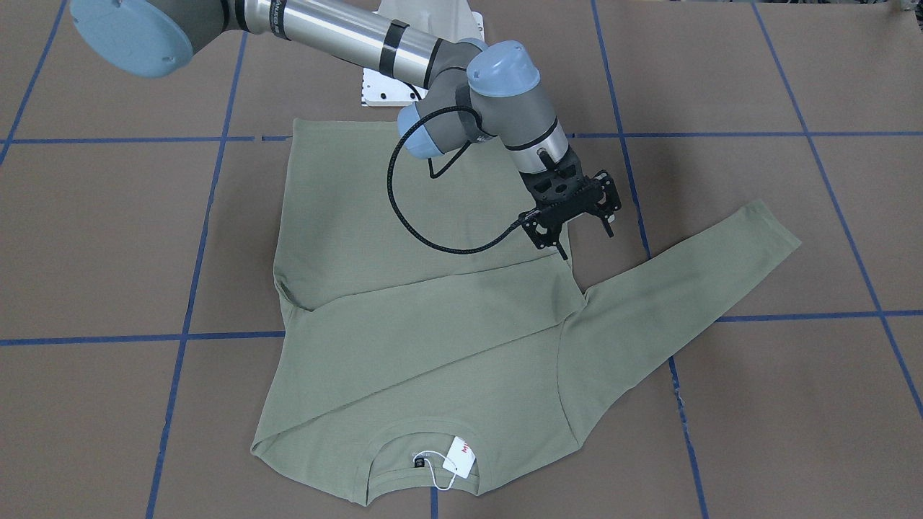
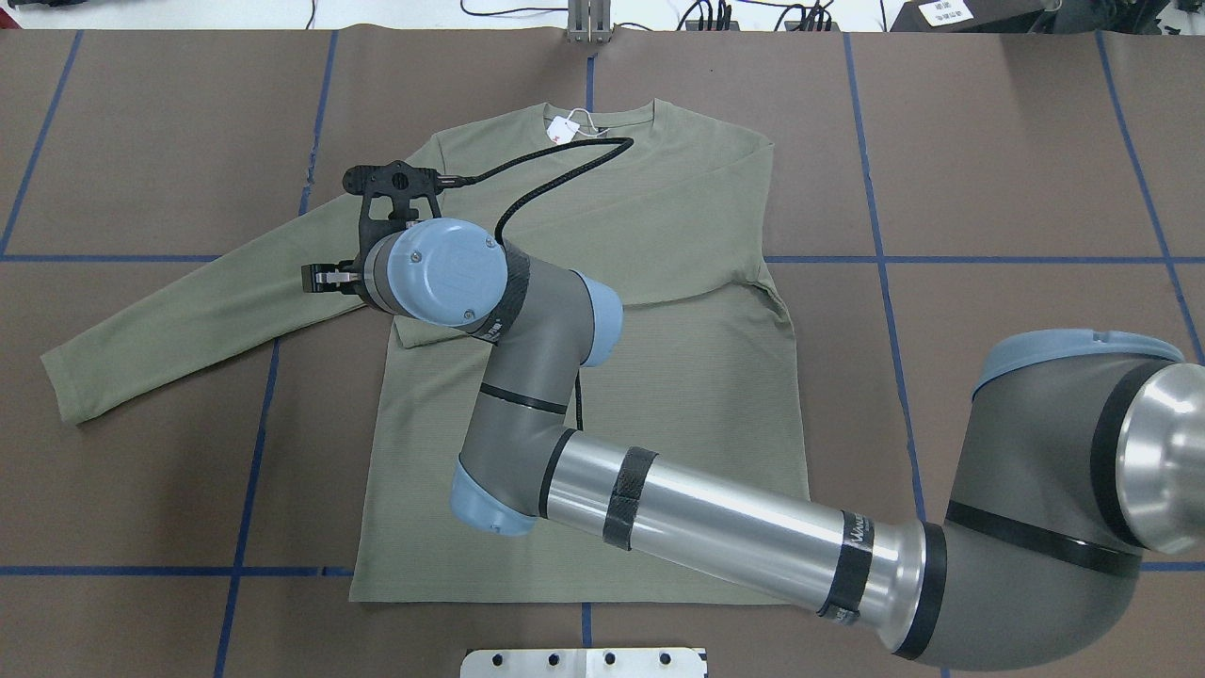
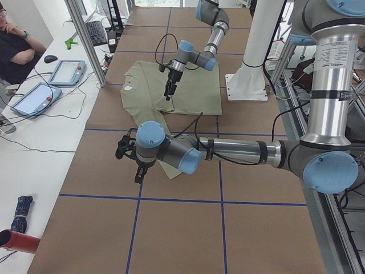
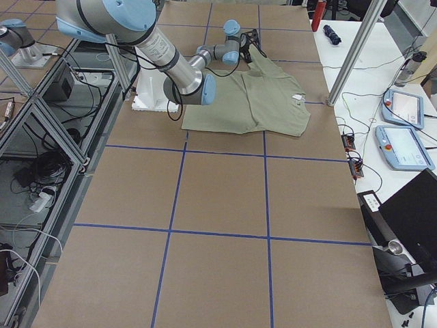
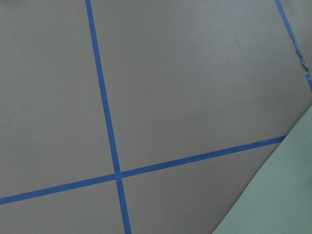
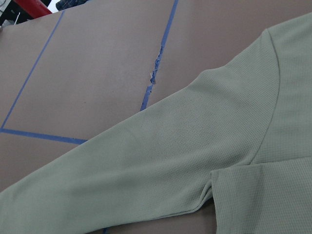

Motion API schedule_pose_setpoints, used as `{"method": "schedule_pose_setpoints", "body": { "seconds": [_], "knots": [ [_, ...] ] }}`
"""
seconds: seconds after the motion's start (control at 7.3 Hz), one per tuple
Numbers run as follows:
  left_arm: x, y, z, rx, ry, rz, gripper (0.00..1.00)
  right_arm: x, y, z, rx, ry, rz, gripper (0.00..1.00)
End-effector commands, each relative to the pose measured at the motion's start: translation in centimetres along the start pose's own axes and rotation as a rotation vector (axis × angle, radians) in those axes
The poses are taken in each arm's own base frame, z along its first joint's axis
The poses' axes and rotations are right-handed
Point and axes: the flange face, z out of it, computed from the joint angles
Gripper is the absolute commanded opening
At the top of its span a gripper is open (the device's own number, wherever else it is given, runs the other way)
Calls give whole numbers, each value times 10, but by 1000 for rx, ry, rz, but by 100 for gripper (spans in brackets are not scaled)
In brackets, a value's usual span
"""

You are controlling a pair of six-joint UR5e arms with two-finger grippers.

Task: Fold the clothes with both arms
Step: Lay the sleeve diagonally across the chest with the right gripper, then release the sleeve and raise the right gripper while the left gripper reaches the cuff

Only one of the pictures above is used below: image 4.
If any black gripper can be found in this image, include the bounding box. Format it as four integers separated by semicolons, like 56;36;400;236
240;29;259;64

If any sage green long-sleeve shirt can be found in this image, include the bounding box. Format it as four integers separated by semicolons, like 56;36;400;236
182;55;311;137

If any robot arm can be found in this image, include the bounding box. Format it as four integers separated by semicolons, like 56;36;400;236
56;0;259;105
1;18;59;68

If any white shirt hang tag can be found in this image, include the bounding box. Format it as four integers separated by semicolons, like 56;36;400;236
292;94;305;103

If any red cylinder tube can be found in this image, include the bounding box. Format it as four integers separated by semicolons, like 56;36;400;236
311;0;326;32

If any folded dark blue umbrella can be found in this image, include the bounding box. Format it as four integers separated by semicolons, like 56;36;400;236
323;25;341;46

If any orange black electronics board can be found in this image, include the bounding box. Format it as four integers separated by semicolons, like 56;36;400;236
341;133;364;181

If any upper teach pendant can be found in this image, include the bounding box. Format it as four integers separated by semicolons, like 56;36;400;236
381;90;424;130

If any teach pendant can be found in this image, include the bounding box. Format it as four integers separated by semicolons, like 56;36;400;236
381;90;424;130
375;125;436;172

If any clear water bottle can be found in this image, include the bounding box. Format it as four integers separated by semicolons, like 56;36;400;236
395;51;427;87

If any lower teach pendant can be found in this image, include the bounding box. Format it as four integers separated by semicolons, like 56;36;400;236
375;125;436;172

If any black box under rack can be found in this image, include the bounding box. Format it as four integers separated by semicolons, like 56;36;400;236
43;66;74;101

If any black monitor with stand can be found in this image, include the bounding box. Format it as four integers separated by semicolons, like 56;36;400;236
358;169;436;314

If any white power strip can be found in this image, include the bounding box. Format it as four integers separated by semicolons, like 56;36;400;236
29;191;54;213

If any aluminium frame post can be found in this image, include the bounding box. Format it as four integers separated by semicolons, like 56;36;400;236
327;0;387;107

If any aluminium frame rack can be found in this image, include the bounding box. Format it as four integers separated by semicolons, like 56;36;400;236
1;36;139;327

